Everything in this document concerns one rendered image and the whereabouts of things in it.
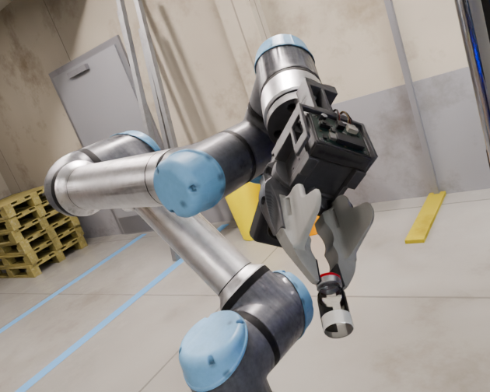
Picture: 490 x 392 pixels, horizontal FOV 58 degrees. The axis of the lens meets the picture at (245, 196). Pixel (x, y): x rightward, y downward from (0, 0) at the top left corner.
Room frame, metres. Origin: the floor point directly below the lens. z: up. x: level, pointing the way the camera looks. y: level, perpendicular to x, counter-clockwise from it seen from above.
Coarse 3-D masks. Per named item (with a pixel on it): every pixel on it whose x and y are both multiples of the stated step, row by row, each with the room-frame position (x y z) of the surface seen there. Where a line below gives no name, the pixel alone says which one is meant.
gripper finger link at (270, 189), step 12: (264, 180) 0.41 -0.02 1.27; (276, 180) 0.40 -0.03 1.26; (264, 192) 0.39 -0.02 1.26; (276, 192) 0.39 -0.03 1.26; (288, 192) 0.39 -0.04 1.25; (264, 204) 0.38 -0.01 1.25; (276, 204) 0.38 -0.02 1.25; (264, 216) 0.38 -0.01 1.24; (276, 216) 0.37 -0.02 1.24; (276, 228) 0.36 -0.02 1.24
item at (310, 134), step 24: (288, 96) 0.47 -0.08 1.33; (312, 96) 0.43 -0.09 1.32; (288, 120) 0.48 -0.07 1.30; (312, 120) 0.40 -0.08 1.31; (336, 120) 0.42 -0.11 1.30; (288, 144) 0.42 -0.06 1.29; (312, 144) 0.37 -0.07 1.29; (336, 144) 0.38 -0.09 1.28; (360, 144) 0.38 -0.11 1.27; (288, 168) 0.41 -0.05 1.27; (312, 168) 0.38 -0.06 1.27; (336, 168) 0.39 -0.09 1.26; (360, 168) 0.38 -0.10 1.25; (336, 192) 0.40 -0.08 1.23
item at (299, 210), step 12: (300, 192) 0.37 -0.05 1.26; (312, 192) 0.34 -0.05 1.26; (288, 204) 0.38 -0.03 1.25; (300, 204) 0.36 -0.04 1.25; (312, 204) 0.34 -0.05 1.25; (288, 216) 0.36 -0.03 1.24; (300, 216) 0.35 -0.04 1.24; (312, 216) 0.33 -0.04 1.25; (288, 228) 0.35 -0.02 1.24; (300, 228) 0.34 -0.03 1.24; (288, 240) 0.34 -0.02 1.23; (300, 240) 0.33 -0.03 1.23; (288, 252) 0.34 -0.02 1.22; (300, 252) 0.33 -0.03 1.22; (300, 264) 0.33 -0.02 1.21; (312, 264) 0.33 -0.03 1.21; (312, 276) 0.32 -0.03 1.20
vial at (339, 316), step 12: (324, 276) 0.32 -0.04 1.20; (336, 276) 0.32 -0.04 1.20; (324, 288) 0.31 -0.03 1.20; (336, 288) 0.30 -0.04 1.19; (324, 300) 0.30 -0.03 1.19; (336, 300) 0.29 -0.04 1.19; (324, 312) 0.29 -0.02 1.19; (336, 312) 0.29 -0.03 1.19; (348, 312) 0.29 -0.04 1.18; (324, 324) 0.29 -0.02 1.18; (336, 324) 0.28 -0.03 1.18; (348, 324) 0.28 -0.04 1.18; (336, 336) 0.29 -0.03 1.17
